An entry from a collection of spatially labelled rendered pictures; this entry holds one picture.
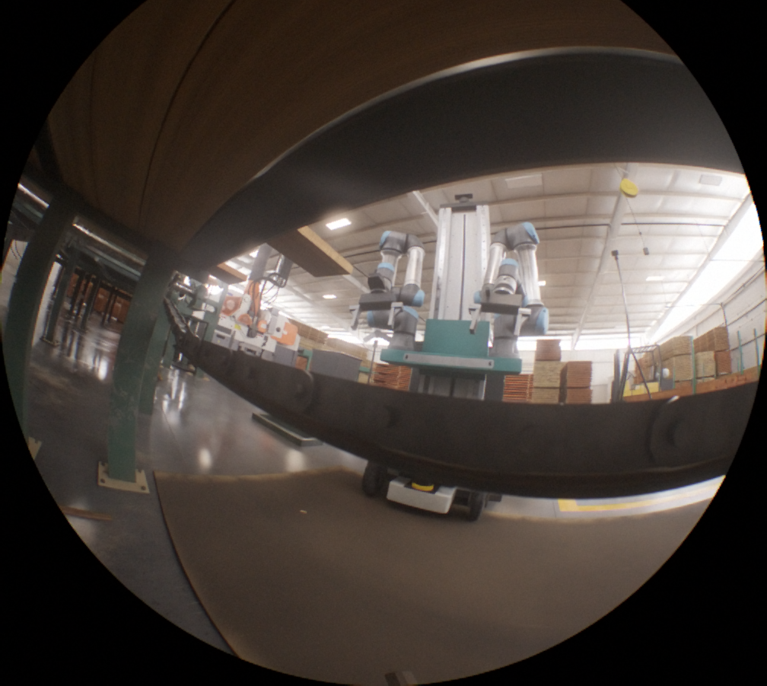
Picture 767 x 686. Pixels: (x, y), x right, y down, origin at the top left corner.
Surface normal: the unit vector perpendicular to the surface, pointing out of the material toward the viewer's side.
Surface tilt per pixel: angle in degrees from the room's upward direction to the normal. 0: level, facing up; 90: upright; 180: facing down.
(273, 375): 90
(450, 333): 90
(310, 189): 180
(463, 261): 90
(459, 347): 90
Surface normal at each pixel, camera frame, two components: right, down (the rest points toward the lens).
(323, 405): -0.53, -0.37
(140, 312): 0.83, -0.04
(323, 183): -0.18, 0.93
